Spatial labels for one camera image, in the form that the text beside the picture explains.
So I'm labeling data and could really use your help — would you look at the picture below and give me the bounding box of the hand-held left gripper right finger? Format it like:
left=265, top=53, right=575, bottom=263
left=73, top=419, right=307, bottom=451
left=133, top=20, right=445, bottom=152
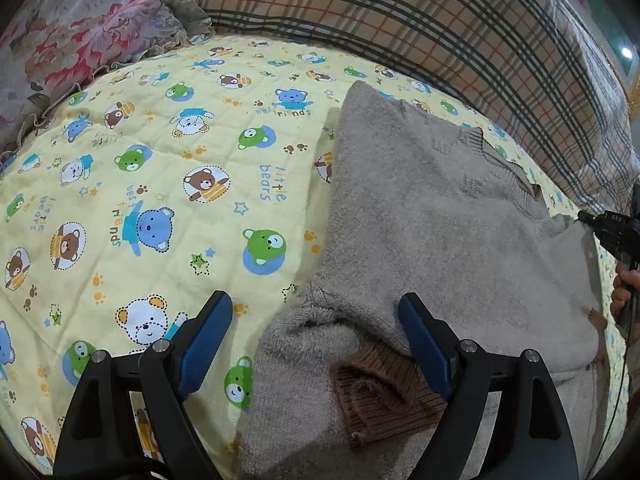
left=398, top=292, right=581, bottom=480

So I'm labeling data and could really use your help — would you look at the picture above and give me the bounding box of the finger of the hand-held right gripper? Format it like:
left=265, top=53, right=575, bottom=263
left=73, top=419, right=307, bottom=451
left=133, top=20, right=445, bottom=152
left=577, top=209, right=640, bottom=262

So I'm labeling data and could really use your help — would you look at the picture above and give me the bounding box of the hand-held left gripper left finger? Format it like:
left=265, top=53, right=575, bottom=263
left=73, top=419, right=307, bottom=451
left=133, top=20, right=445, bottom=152
left=53, top=290, right=234, bottom=480

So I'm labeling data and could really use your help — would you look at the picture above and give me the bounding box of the grey knitted sweater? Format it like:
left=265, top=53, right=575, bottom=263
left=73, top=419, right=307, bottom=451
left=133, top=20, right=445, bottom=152
left=239, top=80, right=632, bottom=480

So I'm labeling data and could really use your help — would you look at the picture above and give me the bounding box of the person's right hand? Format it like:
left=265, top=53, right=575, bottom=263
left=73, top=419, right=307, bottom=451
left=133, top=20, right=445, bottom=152
left=610, top=261, right=640, bottom=318

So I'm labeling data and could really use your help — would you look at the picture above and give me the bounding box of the yellow bear print blanket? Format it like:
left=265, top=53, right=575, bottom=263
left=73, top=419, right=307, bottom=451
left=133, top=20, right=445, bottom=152
left=0, top=36, right=632, bottom=480

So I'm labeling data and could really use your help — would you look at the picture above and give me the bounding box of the plaid quilt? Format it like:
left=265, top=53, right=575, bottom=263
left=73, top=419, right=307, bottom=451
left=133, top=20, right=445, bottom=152
left=165, top=0, right=640, bottom=216

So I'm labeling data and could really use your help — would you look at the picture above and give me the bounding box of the floral pillow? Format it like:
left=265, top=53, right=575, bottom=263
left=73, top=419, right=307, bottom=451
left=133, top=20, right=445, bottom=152
left=0, top=0, right=217, bottom=161

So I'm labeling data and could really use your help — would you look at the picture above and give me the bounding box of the black cable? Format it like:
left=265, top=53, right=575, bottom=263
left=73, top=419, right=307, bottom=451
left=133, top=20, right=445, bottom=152
left=585, top=290, right=640, bottom=480

